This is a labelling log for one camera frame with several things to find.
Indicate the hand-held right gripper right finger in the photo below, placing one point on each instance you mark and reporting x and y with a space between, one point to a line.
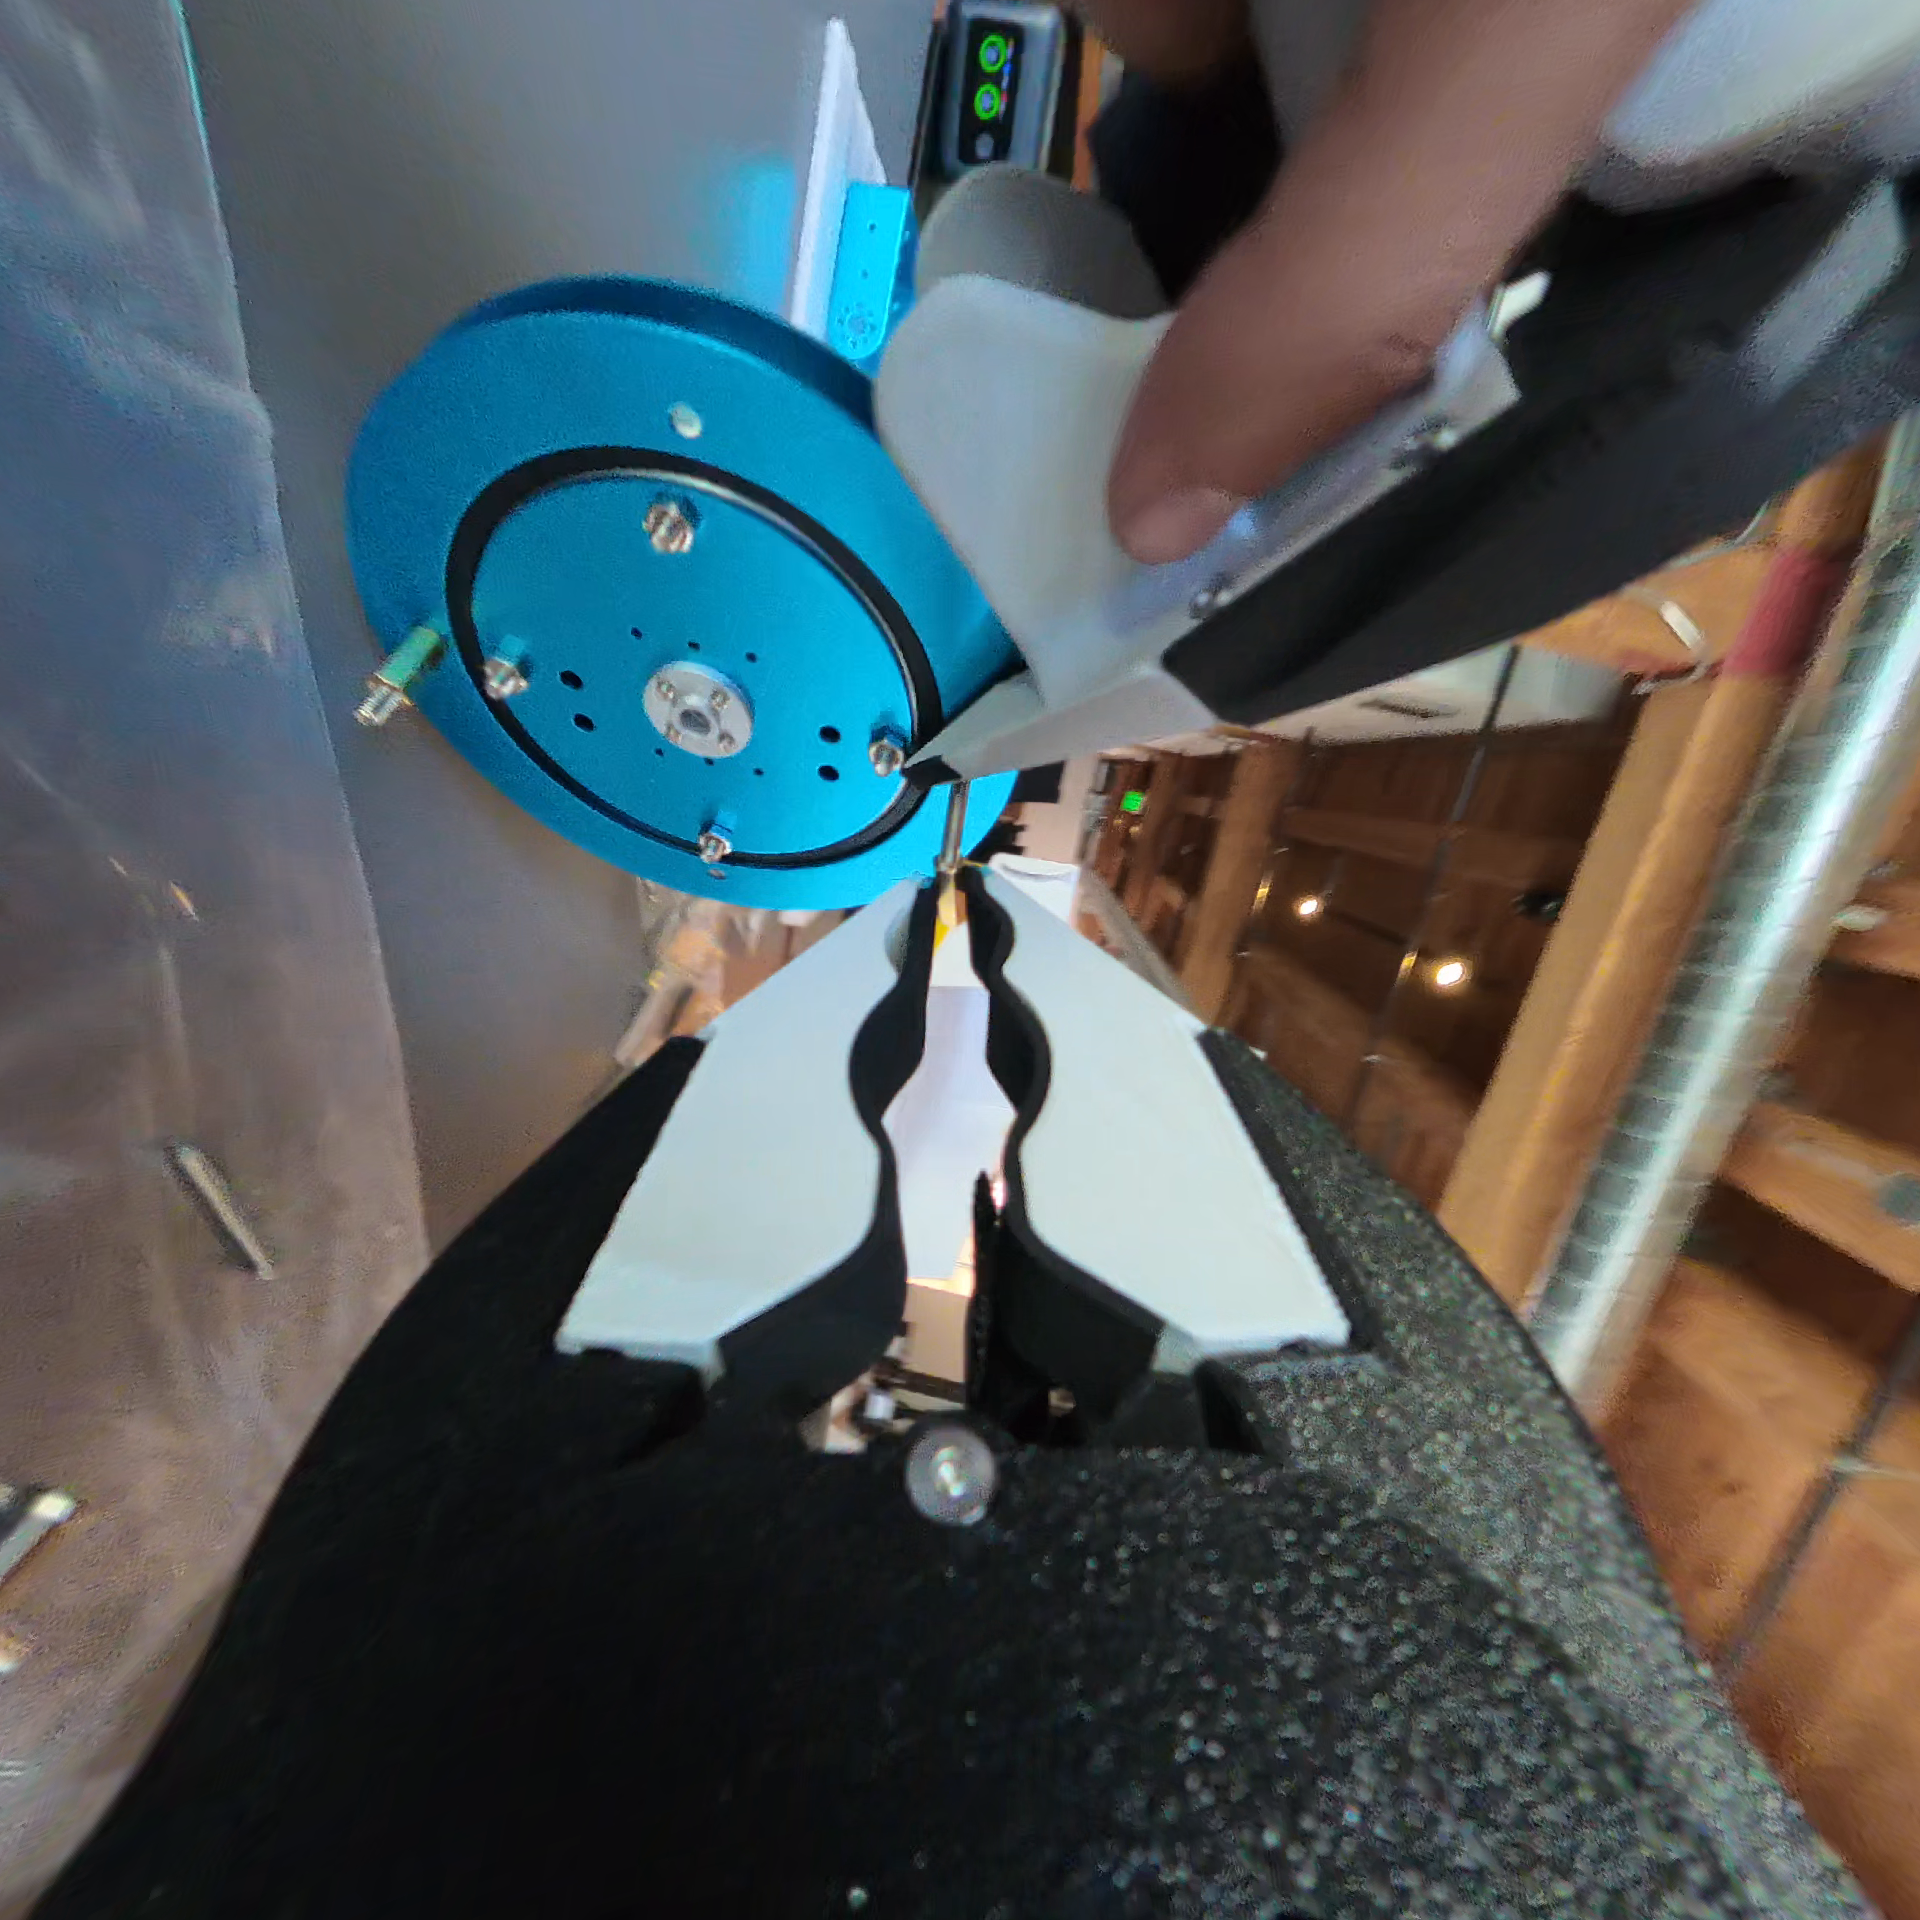
1156 1184

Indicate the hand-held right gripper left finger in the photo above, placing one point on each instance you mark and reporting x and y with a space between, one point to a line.
751 1172

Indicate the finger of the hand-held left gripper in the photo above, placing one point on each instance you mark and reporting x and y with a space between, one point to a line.
1079 716

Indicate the small metal pin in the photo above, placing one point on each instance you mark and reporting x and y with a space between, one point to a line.
955 829

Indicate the blue round turntable disc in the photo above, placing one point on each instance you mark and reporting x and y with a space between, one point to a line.
600 495

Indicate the grey desk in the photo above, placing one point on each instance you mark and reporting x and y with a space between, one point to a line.
451 182

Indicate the person's left hand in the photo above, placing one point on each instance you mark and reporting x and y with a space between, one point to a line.
1350 270

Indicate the loose metal screw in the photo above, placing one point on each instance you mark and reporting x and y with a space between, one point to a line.
223 1207

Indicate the white foam sheet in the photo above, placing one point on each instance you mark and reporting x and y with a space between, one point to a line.
837 165

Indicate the black device with green display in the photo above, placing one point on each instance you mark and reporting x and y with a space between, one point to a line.
990 89

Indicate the clear plastic bag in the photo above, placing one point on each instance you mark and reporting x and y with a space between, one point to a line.
119 750

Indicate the silver ventilation duct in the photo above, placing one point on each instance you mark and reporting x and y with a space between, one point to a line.
1770 902

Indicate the blue metal bracket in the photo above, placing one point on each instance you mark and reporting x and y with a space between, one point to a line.
870 270

